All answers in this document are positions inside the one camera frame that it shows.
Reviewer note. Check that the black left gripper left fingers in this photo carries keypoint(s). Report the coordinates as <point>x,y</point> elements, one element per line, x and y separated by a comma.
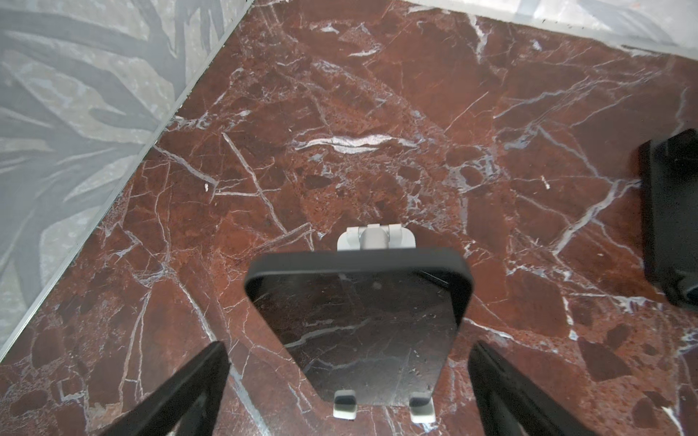
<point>186,404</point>

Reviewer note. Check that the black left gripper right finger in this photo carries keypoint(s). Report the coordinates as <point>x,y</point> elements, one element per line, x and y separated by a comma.
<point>509,403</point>

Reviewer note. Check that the black phone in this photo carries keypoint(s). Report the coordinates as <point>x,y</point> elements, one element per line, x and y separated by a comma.
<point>373,327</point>

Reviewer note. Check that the white left phone stand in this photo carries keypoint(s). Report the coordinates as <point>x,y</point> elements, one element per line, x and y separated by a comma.
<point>379,237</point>

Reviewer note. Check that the black square phone stand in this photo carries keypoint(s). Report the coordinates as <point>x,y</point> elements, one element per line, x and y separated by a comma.
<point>668,171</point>

